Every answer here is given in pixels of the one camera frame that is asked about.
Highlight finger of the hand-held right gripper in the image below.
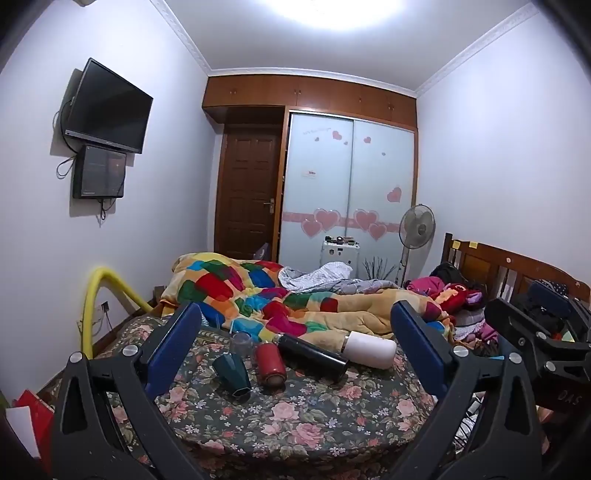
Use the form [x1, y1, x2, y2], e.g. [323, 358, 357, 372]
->
[484, 297, 580, 357]
[529, 353, 591, 386]

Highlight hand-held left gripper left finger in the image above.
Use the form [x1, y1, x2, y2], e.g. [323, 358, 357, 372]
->
[50, 302, 209, 480]

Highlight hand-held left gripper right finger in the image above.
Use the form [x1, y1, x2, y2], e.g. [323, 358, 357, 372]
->
[390, 300, 546, 480]

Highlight white cup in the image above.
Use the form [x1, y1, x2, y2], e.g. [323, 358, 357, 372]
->
[342, 329, 398, 370]

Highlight dark green faceted cup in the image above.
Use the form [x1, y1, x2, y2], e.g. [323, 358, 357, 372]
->
[212, 353, 253, 403]

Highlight clear glass cup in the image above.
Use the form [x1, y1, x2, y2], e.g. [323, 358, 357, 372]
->
[230, 331, 255, 361]

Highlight red cup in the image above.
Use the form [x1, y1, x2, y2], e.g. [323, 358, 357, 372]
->
[256, 342, 288, 387]

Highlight dark blue dotted bag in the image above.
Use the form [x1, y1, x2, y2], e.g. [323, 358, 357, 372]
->
[527, 281, 583, 315]

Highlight pile of pink red clothes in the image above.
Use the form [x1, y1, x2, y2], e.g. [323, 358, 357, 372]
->
[404, 274, 499, 357]

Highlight black bag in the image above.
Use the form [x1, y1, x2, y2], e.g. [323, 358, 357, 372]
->
[430, 261, 468, 288]

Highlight wooden headboard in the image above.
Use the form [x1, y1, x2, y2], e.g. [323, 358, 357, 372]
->
[442, 232, 591, 315]

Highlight dried branches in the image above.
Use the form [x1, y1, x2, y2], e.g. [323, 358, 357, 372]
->
[362, 256, 400, 282]

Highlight yellow foam tube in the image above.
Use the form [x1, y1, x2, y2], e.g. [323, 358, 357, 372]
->
[81, 266, 154, 361]

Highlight black thermos bottle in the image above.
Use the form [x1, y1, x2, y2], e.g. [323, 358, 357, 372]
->
[272, 333, 350, 382]

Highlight colourful patchwork quilt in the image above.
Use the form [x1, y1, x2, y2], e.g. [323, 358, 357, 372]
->
[159, 251, 455, 350]

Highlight small white cabinet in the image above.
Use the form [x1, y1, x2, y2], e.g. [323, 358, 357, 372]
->
[320, 242, 361, 269]

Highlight standing fan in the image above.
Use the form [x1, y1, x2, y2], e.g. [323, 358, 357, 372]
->
[395, 203, 437, 286]

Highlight grey checked cloth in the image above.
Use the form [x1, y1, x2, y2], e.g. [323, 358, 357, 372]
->
[278, 261, 403, 296]

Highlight floral bedsheet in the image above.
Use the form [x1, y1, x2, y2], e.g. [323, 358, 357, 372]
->
[90, 313, 465, 469]

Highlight pink heart stickers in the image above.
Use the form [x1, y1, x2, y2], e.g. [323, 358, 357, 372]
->
[283, 128, 403, 241]

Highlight red box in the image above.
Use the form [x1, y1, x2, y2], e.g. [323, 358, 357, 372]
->
[4, 389, 57, 468]

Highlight frosted sliding wardrobe door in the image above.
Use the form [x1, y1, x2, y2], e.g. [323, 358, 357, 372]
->
[279, 111, 356, 269]
[348, 118, 416, 283]

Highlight brown wooden door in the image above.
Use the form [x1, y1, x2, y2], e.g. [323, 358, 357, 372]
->
[220, 121, 284, 260]

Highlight white paper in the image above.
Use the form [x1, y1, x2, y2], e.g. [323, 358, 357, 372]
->
[4, 405, 43, 459]

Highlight small black monitor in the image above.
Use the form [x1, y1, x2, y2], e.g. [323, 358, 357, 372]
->
[72, 144, 128, 200]

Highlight wooden wardrobe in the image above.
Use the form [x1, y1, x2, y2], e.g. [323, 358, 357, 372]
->
[202, 75, 419, 284]

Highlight ceiling light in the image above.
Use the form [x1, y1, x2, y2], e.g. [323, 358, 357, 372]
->
[256, 0, 414, 32]

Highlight wall-mounted black television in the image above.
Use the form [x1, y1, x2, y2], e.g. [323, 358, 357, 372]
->
[63, 58, 154, 155]

